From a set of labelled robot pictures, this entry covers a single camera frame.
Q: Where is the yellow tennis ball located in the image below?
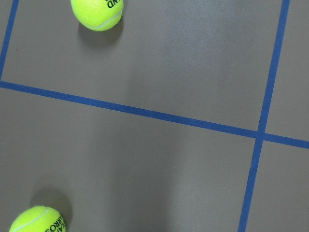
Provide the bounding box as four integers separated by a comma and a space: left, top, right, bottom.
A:
9, 206, 67, 232
70, 0, 124, 31

